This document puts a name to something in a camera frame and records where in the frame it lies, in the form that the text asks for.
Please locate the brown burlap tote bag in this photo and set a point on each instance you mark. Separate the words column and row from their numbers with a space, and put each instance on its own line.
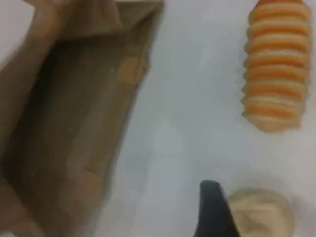
column 74, row 118

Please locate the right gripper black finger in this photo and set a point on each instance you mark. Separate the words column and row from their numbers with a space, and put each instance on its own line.
column 212, row 212

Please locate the pale egg yolk pastry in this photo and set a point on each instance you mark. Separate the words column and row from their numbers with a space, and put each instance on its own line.
column 264, row 212

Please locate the long ridged orange bread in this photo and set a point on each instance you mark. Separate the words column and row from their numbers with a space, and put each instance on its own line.
column 276, row 66

